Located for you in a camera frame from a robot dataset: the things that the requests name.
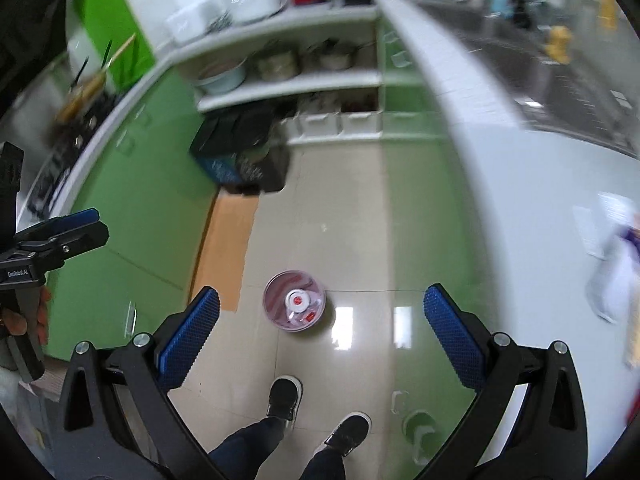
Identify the steel sink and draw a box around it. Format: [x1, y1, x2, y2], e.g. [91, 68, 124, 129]
[420, 2, 640, 158]

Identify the yellow sponge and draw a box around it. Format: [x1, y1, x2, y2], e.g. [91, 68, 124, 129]
[545, 25, 573, 63]

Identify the white plastic bag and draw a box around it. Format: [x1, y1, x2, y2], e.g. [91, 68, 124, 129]
[0, 365, 66, 461]

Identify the white box container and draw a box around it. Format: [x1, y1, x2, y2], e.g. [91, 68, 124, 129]
[165, 2, 221, 45]

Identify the person's leg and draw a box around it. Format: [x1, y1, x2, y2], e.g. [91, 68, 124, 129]
[300, 447, 347, 480]
[207, 415, 286, 480]

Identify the person's shoe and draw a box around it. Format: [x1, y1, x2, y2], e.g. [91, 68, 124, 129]
[266, 376, 303, 422]
[325, 411, 372, 457]

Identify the person's right leg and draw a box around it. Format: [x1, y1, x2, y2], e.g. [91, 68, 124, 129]
[300, 447, 347, 480]

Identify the person's left hand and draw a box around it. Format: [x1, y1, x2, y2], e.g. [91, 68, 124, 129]
[0, 285, 52, 346]

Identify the steel pot with handle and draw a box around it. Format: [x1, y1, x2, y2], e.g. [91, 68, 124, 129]
[306, 40, 376, 71]

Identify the white storage bin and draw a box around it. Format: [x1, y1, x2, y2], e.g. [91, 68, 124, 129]
[340, 110, 383, 138]
[298, 112, 342, 141]

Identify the black gas stove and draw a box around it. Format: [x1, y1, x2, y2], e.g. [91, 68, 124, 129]
[22, 85, 126, 221]

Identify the black plastic bag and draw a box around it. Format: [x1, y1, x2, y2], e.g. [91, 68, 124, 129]
[189, 112, 292, 196]

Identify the blue crate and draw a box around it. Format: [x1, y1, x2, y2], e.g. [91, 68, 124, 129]
[197, 157, 242, 187]

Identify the wooden handled pan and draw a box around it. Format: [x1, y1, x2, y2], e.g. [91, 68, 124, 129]
[55, 34, 137, 123]

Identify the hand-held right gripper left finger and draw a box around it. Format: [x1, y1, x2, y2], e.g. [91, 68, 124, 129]
[54, 286, 226, 480]

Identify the white purple wrapper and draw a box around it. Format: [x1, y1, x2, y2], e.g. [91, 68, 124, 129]
[585, 210, 640, 323]

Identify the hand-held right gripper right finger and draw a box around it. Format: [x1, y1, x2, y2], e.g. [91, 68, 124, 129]
[415, 284, 587, 480]

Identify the person's left leg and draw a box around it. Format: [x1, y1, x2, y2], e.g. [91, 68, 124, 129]
[207, 415, 286, 480]

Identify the white open shelf unit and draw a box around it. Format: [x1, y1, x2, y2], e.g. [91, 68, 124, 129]
[170, 2, 386, 147]

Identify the white paper sheet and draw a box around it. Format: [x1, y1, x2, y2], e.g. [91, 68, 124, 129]
[572, 192, 636, 261]

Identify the person's right shoe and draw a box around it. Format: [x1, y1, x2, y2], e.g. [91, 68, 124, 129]
[325, 411, 372, 457]

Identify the person's left shoe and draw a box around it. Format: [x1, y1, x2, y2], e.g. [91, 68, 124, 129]
[266, 376, 303, 422]

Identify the pink trash bin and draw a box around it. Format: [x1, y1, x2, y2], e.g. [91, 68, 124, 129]
[263, 270, 328, 334]

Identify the black range hood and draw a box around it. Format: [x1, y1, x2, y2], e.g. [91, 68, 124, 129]
[0, 0, 76, 111]

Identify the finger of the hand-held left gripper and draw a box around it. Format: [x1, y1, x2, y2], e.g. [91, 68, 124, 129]
[15, 208, 101, 246]
[17, 223, 109, 267]

